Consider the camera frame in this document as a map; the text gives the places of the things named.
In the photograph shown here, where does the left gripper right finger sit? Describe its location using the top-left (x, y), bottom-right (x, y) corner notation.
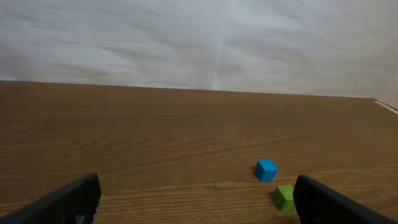
top-left (292, 174), bottom-right (398, 224)

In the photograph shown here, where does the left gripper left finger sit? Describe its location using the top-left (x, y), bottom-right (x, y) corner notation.
top-left (0, 172), bottom-right (103, 224)

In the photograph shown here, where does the green cube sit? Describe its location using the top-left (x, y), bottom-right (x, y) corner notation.
top-left (272, 184), bottom-right (296, 212)

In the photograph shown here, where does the blue cube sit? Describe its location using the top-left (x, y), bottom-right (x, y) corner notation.
top-left (254, 159), bottom-right (279, 183)

